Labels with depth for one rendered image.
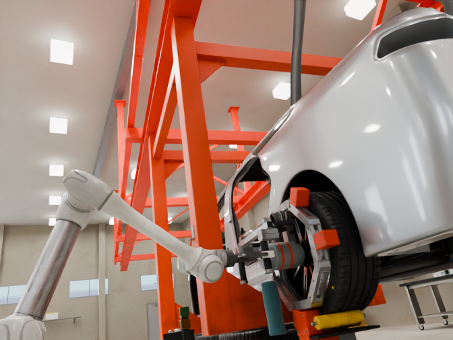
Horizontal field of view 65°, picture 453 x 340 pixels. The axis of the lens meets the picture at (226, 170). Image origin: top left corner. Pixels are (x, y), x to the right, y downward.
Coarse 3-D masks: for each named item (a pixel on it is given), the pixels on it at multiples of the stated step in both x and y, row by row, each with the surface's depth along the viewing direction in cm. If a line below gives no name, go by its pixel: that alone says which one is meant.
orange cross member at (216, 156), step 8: (168, 152) 460; (176, 152) 463; (216, 152) 482; (224, 152) 486; (232, 152) 489; (240, 152) 493; (248, 152) 497; (168, 160) 457; (176, 160) 461; (216, 160) 478; (224, 160) 482; (232, 160) 485; (240, 160) 489; (168, 168) 456; (176, 168) 460; (168, 176) 452
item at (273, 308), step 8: (264, 288) 185; (272, 288) 184; (264, 296) 184; (272, 296) 182; (264, 304) 184; (272, 304) 181; (280, 304) 183; (272, 312) 179; (280, 312) 180; (272, 320) 178; (280, 320) 178; (272, 328) 177; (280, 328) 177
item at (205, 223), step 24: (192, 24) 298; (192, 48) 287; (192, 72) 276; (192, 96) 266; (192, 120) 257; (192, 144) 248; (192, 168) 240; (192, 192) 233; (192, 216) 234; (216, 216) 230; (192, 240) 231; (216, 240) 223; (216, 288) 211; (216, 312) 204
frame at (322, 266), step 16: (288, 208) 186; (304, 208) 179; (304, 224) 170; (320, 224) 168; (320, 256) 161; (320, 272) 160; (288, 288) 197; (320, 288) 167; (288, 304) 186; (304, 304) 171; (320, 304) 167
